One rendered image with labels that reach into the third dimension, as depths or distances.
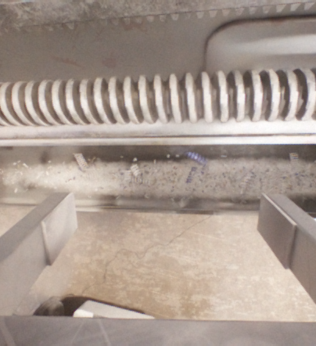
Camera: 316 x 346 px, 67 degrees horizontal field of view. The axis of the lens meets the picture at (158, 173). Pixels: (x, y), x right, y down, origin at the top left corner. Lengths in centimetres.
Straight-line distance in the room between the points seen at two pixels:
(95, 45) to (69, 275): 90
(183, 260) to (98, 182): 50
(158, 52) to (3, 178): 49
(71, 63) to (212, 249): 76
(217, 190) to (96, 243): 61
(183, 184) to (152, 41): 31
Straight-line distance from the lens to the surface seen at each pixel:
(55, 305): 100
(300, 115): 22
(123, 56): 30
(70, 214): 16
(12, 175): 65
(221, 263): 94
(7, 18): 25
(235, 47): 28
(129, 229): 94
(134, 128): 26
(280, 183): 52
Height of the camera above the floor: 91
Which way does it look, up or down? 79 degrees down
